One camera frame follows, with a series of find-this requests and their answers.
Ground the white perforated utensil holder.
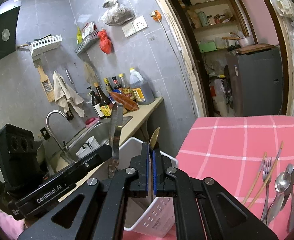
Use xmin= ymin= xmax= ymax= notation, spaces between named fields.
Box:
xmin=118 ymin=137 xmax=175 ymax=238

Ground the red plastic bag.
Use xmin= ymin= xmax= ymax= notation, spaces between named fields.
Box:
xmin=97 ymin=29 xmax=112 ymax=54

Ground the wooden grater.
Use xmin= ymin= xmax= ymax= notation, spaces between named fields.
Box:
xmin=34 ymin=59 xmax=55 ymax=102

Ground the hanging clear bag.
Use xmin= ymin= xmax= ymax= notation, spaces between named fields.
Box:
xmin=100 ymin=0 xmax=134 ymax=26

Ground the grey wall shelf rack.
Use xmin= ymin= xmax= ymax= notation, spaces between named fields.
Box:
xmin=75 ymin=29 xmax=99 ymax=55

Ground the steel spoon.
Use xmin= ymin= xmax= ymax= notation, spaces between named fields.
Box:
xmin=149 ymin=127 xmax=160 ymax=151
xmin=266 ymin=171 xmax=291 ymax=226

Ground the stainless steel sink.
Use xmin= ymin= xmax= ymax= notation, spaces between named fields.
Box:
xmin=62 ymin=115 xmax=133 ymax=164

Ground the orange snack packet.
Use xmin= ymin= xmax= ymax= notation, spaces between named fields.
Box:
xmin=109 ymin=92 xmax=139 ymax=111

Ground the white wall socket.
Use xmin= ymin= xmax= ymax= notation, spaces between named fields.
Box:
xmin=122 ymin=15 xmax=148 ymax=37

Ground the large oil jug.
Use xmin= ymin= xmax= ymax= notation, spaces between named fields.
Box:
xmin=129 ymin=67 xmax=155 ymax=105

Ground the metal pot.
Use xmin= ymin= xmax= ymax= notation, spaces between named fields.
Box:
xmin=238 ymin=36 xmax=255 ymax=48

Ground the black range hood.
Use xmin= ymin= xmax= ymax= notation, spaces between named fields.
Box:
xmin=0 ymin=0 xmax=21 ymax=60

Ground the green box on shelf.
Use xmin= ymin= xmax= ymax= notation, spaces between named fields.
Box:
xmin=199 ymin=41 xmax=217 ymax=53

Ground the steel fork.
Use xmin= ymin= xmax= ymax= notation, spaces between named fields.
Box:
xmin=260 ymin=157 xmax=272 ymax=221

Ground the white wall basket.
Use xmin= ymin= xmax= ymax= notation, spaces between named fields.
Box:
xmin=29 ymin=35 xmax=63 ymax=57

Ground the wooden chopstick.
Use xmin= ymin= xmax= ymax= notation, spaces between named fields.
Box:
xmin=247 ymin=141 xmax=284 ymax=209
xmin=242 ymin=152 xmax=267 ymax=205

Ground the pink sleeve left forearm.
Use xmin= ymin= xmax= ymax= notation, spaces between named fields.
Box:
xmin=0 ymin=209 xmax=25 ymax=239

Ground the chrome faucet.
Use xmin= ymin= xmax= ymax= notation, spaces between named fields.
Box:
xmin=45 ymin=109 xmax=69 ymax=154

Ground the dark handled knife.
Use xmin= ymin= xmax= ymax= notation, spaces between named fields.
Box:
xmin=108 ymin=103 xmax=123 ymax=178

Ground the hanging beige towel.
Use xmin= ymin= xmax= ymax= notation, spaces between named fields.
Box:
xmin=53 ymin=71 xmax=85 ymax=118

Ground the dark soy sauce bottle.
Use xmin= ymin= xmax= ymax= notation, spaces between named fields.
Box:
xmin=94 ymin=82 xmax=113 ymax=118

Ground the dark grey cabinet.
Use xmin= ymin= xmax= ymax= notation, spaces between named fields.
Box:
xmin=225 ymin=48 xmax=283 ymax=117

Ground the wooden cutting board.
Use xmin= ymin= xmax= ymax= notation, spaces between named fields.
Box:
xmin=235 ymin=43 xmax=275 ymax=55

